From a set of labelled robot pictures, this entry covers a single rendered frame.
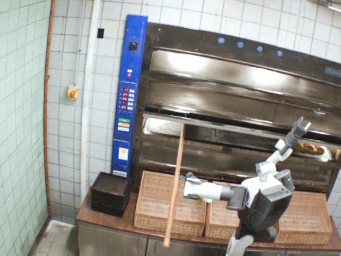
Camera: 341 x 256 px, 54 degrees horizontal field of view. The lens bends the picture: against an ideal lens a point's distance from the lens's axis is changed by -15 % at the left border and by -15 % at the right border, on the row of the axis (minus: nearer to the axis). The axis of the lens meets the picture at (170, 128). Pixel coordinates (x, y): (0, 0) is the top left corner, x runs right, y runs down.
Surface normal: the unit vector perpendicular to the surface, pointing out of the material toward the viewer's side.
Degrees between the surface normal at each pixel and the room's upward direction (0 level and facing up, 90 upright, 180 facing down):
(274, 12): 90
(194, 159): 70
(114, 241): 90
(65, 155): 90
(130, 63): 90
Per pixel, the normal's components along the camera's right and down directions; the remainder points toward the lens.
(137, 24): -0.08, 0.40
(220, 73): -0.03, 0.07
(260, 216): -0.87, 0.09
